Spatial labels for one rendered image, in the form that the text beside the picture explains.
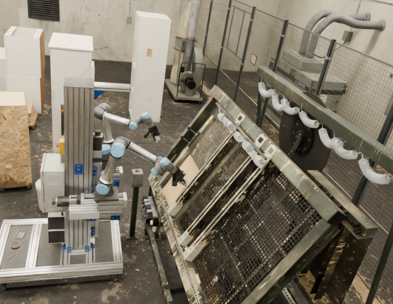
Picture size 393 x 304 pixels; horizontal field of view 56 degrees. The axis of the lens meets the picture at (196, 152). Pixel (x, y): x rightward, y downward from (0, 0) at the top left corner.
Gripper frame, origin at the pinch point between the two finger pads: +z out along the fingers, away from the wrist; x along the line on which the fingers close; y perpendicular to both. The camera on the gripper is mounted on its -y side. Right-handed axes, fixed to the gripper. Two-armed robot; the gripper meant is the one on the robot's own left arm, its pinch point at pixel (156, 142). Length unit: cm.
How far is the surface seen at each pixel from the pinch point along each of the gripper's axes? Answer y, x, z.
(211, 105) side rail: 70, 16, -7
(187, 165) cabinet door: 21.2, -27.3, 24.2
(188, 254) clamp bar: -6, -125, 40
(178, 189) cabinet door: 4, -43, 36
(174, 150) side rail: 13.5, 13.0, 25.6
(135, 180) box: -40, 4, 37
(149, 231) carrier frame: -52, -4, 106
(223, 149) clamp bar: 58, -63, -1
